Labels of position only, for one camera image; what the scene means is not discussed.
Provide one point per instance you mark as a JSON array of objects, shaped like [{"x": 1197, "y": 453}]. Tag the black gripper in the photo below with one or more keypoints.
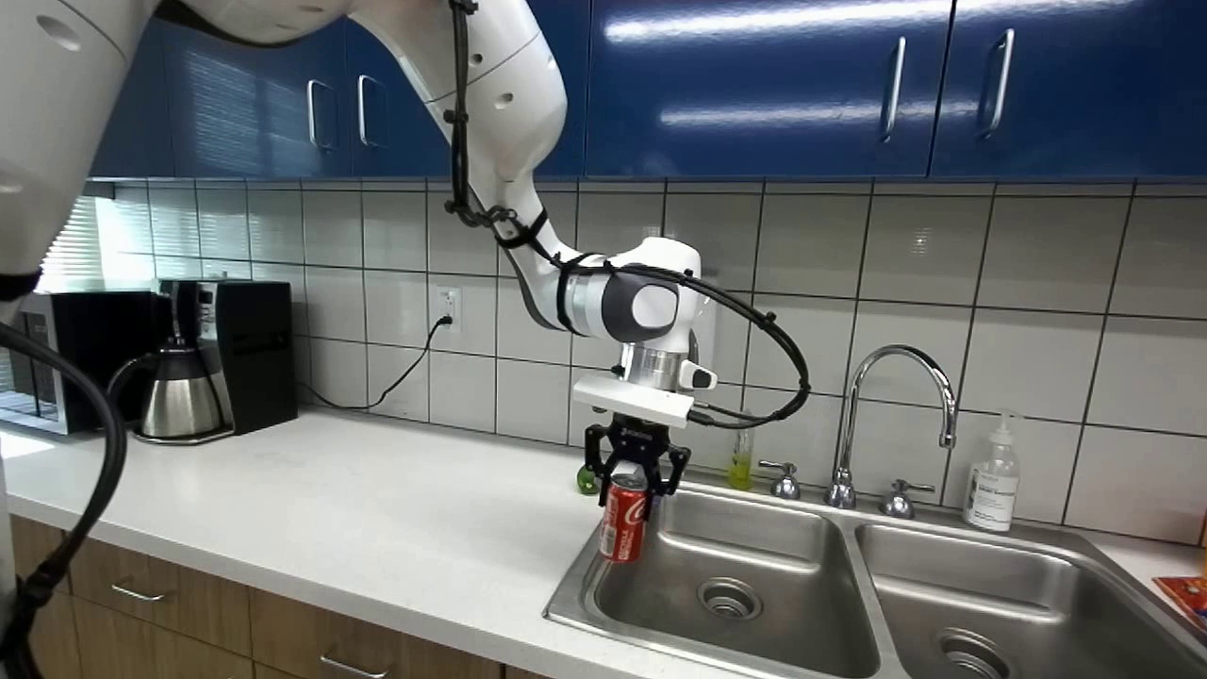
[{"x": 640, "y": 439}]

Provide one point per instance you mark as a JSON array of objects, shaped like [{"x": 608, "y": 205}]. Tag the red soda can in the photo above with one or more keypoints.
[{"x": 624, "y": 519}]

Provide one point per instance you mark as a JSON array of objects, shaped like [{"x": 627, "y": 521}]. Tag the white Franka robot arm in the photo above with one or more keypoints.
[{"x": 502, "y": 78}]

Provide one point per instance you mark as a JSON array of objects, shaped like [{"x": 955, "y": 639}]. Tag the stainless steel double sink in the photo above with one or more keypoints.
[{"x": 779, "y": 591}]

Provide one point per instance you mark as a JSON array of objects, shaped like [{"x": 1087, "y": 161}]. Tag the chrome faucet knob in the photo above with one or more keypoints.
[
  {"x": 899, "y": 499},
  {"x": 787, "y": 479}
]

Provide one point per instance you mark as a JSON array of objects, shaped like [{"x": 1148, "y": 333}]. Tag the chrome gooseneck faucet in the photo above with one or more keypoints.
[{"x": 855, "y": 418}]

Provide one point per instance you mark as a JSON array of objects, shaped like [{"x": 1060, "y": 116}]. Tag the clear pump soap bottle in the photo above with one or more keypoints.
[{"x": 994, "y": 485}]

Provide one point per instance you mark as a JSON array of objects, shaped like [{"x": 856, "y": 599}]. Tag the black coffee maker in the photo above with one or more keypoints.
[{"x": 256, "y": 353}]

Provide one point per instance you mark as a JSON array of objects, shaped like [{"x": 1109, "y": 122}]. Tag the blue cabinet door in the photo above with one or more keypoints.
[
  {"x": 402, "y": 145},
  {"x": 214, "y": 116},
  {"x": 756, "y": 87},
  {"x": 1096, "y": 87}
]

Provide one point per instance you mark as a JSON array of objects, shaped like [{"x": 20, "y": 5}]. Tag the steel coffee carafe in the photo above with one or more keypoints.
[{"x": 178, "y": 401}]

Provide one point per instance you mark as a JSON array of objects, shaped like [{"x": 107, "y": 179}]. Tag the wooden base cabinet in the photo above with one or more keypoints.
[{"x": 191, "y": 615}]

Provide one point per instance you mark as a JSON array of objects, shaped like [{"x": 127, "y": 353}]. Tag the orange red snack bag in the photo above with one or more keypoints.
[{"x": 1186, "y": 595}]

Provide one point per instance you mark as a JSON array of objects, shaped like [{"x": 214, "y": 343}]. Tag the white wall outlet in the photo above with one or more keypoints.
[{"x": 448, "y": 302}]

